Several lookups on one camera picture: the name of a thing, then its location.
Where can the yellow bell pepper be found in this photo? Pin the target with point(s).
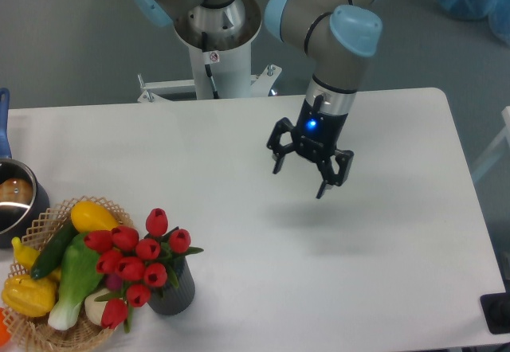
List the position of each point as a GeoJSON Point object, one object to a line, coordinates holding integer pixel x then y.
{"type": "Point", "coordinates": [32, 298]}

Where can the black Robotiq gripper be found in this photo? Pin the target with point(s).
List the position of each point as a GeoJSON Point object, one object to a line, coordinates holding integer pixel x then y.
{"type": "Point", "coordinates": [315, 137]}

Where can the black device at table edge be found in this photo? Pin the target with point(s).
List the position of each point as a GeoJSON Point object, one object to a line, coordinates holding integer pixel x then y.
{"type": "Point", "coordinates": [496, 312]}

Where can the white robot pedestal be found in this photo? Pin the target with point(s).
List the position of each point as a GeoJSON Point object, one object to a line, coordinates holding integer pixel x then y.
{"type": "Point", "coordinates": [219, 43]}

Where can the green bok choy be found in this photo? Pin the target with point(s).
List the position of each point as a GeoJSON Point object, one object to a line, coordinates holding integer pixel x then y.
{"type": "Point", "coordinates": [79, 279]}

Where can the blue handled saucepan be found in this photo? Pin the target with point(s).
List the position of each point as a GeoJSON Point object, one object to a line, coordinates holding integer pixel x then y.
{"type": "Point", "coordinates": [22, 196]}

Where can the yellow squash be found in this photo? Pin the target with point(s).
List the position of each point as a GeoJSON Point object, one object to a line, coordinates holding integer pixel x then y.
{"type": "Point", "coordinates": [88, 216]}

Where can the red tulip bouquet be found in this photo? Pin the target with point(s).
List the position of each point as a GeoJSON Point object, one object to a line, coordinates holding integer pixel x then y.
{"type": "Point", "coordinates": [132, 257]}

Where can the white frame at right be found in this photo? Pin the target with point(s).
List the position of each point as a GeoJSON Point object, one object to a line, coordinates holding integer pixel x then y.
{"type": "Point", "coordinates": [493, 152]}

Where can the small yellow gourd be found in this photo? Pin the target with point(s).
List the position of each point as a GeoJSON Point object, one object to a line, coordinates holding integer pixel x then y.
{"type": "Point", "coordinates": [24, 255]}

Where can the orange fruit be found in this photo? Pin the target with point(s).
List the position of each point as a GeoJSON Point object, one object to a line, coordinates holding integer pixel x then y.
{"type": "Point", "coordinates": [4, 333]}

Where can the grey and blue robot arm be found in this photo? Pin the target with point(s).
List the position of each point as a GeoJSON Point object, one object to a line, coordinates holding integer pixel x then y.
{"type": "Point", "coordinates": [341, 36]}

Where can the purple radish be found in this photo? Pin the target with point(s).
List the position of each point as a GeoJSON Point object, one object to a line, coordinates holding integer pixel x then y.
{"type": "Point", "coordinates": [113, 282]}

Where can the white garlic bulb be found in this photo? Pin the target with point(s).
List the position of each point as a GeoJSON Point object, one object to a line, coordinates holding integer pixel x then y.
{"type": "Point", "coordinates": [94, 309]}

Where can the dark grey ribbed vase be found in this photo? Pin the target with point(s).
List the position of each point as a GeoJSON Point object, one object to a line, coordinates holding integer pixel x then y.
{"type": "Point", "coordinates": [178, 291]}

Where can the dark green cucumber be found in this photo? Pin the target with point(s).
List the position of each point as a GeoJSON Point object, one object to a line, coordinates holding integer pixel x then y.
{"type": "Point", "coordinates": [52, 254]}

